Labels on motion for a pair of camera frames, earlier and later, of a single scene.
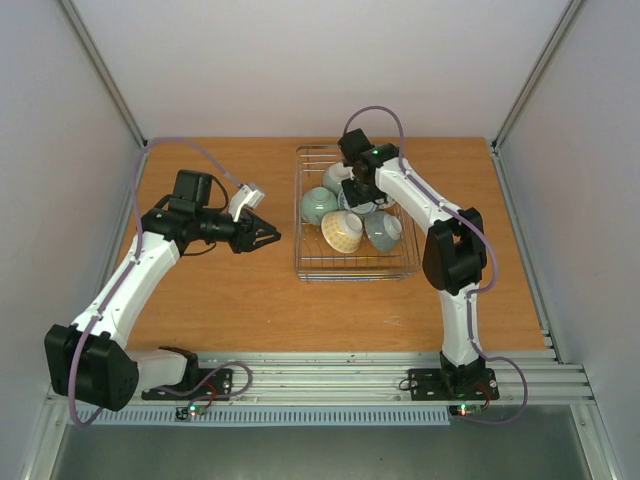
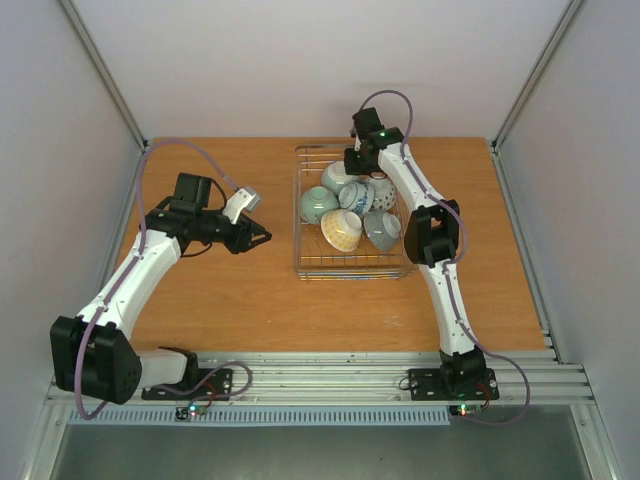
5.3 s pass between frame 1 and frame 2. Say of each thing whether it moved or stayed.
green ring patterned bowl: stayed
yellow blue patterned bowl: stayed
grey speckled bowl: stayed
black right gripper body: moved
